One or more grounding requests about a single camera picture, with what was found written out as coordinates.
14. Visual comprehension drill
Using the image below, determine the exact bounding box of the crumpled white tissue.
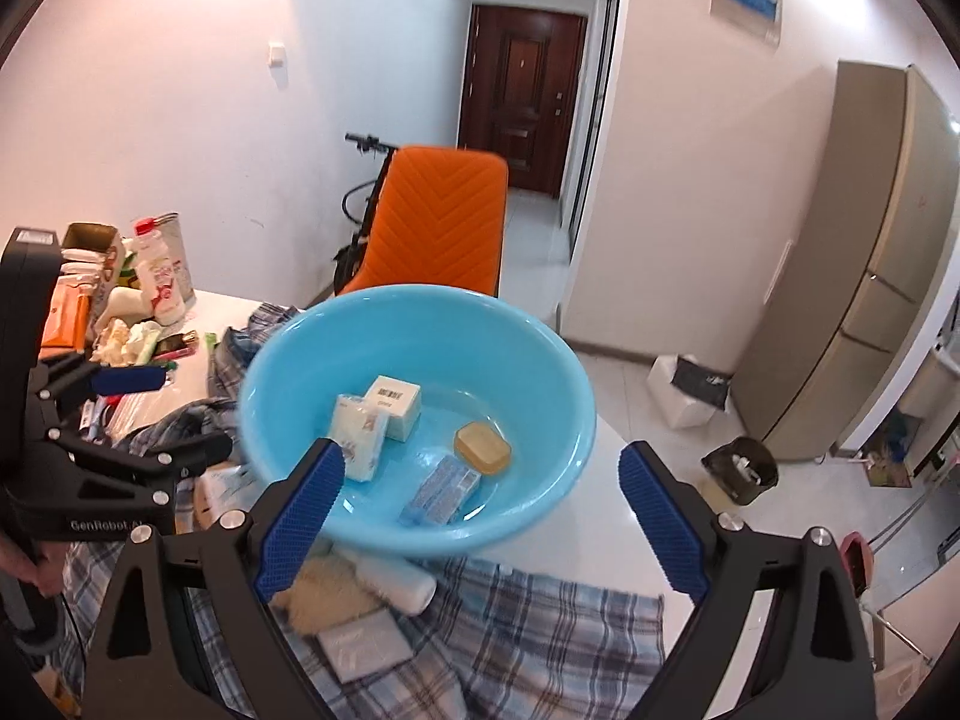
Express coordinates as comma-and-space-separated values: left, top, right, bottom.
94, 319, 163, 369

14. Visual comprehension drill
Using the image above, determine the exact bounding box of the dark brown door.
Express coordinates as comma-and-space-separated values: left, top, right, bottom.
457, 4, 588, 200

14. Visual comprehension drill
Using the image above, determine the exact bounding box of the white milk bottle red label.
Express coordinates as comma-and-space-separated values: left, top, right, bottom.
133, 217, 186, 321

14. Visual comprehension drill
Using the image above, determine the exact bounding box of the blue plaid cloth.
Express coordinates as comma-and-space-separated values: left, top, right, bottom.
64, 304, 668, 720

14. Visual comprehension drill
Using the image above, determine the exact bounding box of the orange-white tissue pack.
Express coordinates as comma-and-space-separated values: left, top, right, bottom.
39, 270, 98, 352

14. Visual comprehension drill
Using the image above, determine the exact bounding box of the orange chair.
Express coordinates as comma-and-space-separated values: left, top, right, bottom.
334, 146, 509, 297

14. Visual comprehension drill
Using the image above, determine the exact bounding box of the pink dustpan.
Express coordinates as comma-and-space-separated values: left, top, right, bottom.
840, 531, 875, 595

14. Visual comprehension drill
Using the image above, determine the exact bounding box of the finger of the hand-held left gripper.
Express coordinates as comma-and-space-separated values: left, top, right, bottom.
34, 352, 167, 410
45, 427, 233, 509

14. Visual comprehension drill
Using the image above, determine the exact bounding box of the open cardboard box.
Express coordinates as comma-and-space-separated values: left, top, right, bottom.
60, 223, 127, 316

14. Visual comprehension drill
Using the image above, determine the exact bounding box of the blue soap packet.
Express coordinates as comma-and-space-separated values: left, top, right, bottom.
328, 394, 391, 482

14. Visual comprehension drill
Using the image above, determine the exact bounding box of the white plastic bottle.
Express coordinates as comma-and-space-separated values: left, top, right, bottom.
337, 547, 437, 614

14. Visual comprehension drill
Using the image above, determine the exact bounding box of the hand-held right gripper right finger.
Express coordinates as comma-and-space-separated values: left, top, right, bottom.
617, 441, 878, 720

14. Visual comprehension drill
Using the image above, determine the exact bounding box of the blue plastic basin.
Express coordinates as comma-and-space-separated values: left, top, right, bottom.
238, 283, 599, 560

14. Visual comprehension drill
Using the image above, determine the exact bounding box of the cream plastic bottle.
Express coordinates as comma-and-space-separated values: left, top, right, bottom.
105, 286, 149, 324

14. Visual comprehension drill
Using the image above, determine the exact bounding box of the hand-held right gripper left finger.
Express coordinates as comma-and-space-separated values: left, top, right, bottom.
84, 437, 346, 720

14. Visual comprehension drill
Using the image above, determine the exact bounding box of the colourful door mat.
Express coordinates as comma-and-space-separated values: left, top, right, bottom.
870, 412, 928, 493

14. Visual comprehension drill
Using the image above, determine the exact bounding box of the cream soap box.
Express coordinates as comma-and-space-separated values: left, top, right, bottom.
193, 465, 260, 533

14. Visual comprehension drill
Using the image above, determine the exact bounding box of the grey soap box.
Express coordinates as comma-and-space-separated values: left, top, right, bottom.
315, 610, 415, 685

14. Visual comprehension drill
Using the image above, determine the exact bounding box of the large orange soap case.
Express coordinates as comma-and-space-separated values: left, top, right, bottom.
454, 421, 513, 475

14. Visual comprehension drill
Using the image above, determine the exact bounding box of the white box with black bag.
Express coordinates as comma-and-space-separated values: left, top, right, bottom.
646, 352, 734, 430

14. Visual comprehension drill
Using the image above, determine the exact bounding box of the beige cardboard box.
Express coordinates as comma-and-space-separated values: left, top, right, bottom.
365, 375, 422, 443

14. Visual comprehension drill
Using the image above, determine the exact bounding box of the beige refrigerator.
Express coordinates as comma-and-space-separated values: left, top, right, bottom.
731, 60, 960, 462

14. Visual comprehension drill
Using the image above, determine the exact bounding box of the dark trash bin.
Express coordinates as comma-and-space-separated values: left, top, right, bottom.
701, 436, 779, 507

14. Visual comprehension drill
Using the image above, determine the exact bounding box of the black bicycle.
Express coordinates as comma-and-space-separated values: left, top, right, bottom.
332, 132, 398, 293

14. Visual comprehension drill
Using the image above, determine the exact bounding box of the person's left hand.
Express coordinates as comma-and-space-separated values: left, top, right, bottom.
0, 529, 68, 601

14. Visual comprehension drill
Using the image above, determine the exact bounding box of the fluffy beige scrunchie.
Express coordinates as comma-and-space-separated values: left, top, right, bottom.
270, 551, 383, 635

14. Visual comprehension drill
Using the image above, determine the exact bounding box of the blue-white soap box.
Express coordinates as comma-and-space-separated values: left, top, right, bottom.
397, 454, 482, 527

